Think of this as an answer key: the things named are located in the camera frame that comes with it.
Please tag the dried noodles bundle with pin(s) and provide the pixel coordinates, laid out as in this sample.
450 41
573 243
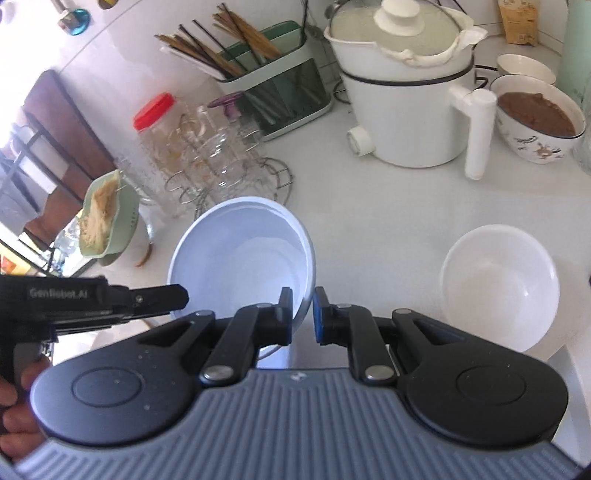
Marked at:
99 211

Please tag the green utensil holder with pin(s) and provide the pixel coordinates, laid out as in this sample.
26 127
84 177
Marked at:
271 74

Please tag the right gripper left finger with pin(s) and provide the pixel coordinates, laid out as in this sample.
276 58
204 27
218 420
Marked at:
252 328

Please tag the white plastic bowl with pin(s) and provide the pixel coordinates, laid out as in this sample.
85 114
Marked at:
499 283

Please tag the floral ceramic bowl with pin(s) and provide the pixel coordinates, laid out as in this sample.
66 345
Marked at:
540 123

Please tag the light blue plastic bowl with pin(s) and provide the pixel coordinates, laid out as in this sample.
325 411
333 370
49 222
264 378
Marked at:
244 251

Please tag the yellow paper packet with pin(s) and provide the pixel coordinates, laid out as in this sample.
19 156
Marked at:
520 21

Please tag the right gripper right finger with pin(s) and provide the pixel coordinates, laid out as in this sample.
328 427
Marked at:
371 342

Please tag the red lid plastic jar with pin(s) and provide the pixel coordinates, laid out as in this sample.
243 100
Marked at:
157 126

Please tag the mint green electric kettle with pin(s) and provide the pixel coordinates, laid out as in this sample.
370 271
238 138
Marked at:
574 70

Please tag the person left hand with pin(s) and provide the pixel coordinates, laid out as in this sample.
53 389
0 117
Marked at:
22 434

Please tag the clear textured glass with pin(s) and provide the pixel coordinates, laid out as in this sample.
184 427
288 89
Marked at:
582 152

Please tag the wire glass rack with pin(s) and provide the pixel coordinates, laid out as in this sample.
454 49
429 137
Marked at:
221 158

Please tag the white bowl orange base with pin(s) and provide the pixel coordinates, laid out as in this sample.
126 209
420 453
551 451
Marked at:
136 253

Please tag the green colander basket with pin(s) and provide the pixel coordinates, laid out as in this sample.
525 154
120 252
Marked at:
124 222

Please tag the small white ceramic bowl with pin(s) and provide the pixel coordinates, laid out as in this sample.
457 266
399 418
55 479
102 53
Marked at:
516 64

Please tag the white electric cooker pot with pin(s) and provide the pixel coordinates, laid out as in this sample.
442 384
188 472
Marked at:
409 72

